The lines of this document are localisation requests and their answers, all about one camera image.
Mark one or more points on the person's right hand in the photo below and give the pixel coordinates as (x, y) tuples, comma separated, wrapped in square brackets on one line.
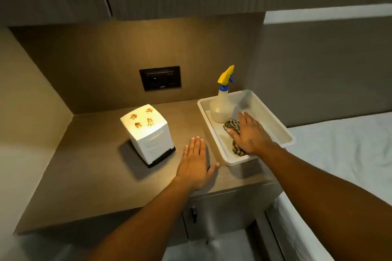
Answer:
[(251, 138)]

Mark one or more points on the person's left hand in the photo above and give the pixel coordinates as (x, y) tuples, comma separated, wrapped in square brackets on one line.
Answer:
[(193, 169)]

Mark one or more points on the checkered cleaning cloth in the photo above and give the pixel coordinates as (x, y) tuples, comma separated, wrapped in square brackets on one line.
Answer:
[(230, 124)]

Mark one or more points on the white tissue box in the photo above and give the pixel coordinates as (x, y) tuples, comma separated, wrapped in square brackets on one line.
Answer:
[(150, 135)]

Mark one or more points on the person's left forearm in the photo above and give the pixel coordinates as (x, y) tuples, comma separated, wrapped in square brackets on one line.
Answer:
[(150, 227)]

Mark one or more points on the person's right forearm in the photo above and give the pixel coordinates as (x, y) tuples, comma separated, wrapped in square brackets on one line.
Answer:
[(324, 205)]

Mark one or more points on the white plastic tray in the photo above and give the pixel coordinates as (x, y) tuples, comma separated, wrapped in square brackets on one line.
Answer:
[(272, 126)]

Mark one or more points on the spray bottle with yellow nozzle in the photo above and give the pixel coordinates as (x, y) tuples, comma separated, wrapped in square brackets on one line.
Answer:
[(221, 106)]

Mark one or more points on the grey bedside cabinet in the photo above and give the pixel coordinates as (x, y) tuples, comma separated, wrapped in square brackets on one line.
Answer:
[(226, 208)]

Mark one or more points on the bed with white sheet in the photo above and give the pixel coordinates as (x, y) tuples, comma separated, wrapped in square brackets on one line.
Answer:
[(343, 147)]

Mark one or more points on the black wall socket panel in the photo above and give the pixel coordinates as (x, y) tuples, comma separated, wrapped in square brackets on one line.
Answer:
[(160, 78)]

